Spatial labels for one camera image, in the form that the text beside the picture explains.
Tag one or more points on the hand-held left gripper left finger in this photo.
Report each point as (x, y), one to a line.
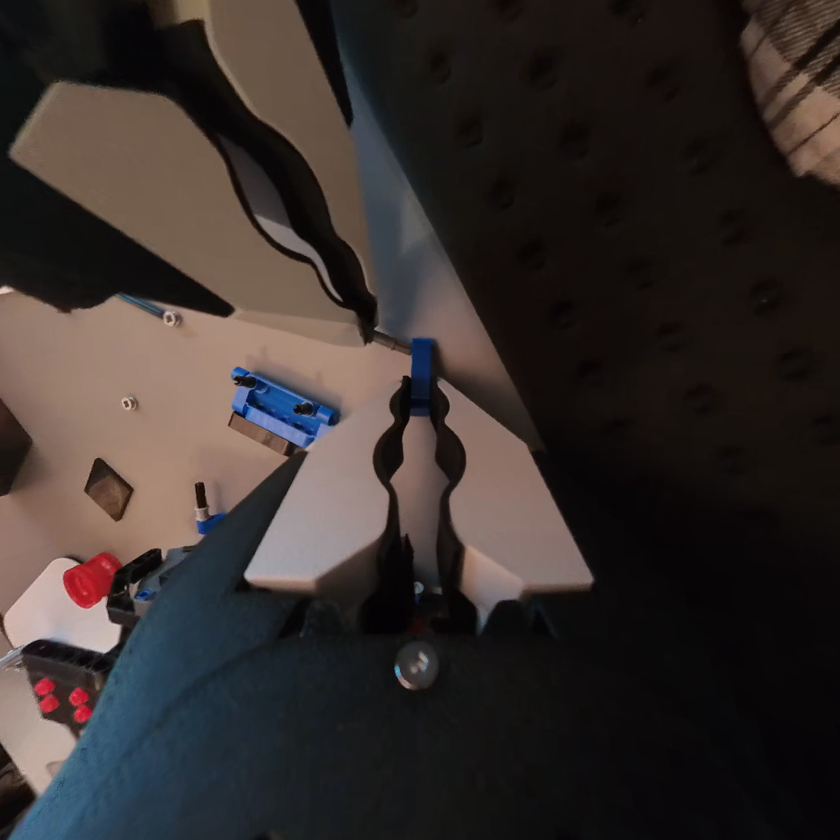
(321, 518)

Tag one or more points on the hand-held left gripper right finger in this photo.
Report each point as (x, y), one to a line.
(518, 525)

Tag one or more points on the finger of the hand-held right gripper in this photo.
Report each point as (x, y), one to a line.
(289, 79)
(131, 184)

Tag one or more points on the blue panel piece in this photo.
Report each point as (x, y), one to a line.
(282, 410)

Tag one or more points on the small blue lever piece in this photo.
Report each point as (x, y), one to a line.
(423, 374)

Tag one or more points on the grey axle pin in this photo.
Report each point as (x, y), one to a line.
(394, 341)

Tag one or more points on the toy truck model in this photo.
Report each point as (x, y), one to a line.
(65, 676)

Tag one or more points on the black axle rod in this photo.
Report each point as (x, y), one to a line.
(141, 307)

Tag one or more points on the black flat tile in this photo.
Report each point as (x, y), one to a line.
(108, 489)

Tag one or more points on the red wheel rim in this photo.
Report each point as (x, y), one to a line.
(92, 581)

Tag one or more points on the person's plaid shirt torso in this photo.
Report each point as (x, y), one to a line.
(794, 85)

